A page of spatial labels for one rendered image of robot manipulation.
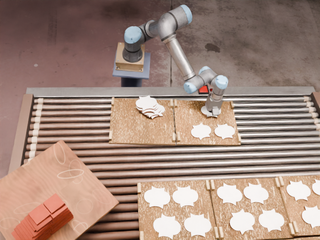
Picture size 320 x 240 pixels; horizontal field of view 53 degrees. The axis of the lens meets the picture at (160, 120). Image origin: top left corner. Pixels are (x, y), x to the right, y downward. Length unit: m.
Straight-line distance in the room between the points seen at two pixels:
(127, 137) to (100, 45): 2.11
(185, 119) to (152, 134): 0.25
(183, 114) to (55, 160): 0.86
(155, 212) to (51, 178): 0.58
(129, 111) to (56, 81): 1.61
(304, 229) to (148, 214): 0.86
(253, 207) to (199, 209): 0.31
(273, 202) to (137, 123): 0.94
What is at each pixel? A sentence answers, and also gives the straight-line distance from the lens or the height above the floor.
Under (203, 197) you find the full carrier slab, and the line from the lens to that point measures 1.88.
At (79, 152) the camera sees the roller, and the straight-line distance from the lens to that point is 1.99.
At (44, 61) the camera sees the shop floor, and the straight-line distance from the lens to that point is 3.84.
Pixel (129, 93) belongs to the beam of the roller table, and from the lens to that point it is 2.24.
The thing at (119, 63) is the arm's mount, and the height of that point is 0.94.
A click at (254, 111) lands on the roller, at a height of 0.91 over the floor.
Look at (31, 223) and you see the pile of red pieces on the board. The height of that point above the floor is 1.20.
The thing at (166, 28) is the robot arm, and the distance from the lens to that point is 1.91.
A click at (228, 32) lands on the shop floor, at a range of 4.39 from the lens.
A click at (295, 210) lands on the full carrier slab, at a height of 0.94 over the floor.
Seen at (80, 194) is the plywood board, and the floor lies 1.04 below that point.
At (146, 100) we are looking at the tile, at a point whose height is 1.01.
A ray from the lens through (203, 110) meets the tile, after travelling 2.17.
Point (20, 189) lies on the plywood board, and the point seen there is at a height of 1.04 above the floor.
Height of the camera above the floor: 2.64
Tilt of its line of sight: 54 degrees down
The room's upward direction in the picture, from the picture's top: 9 degrees clockwise
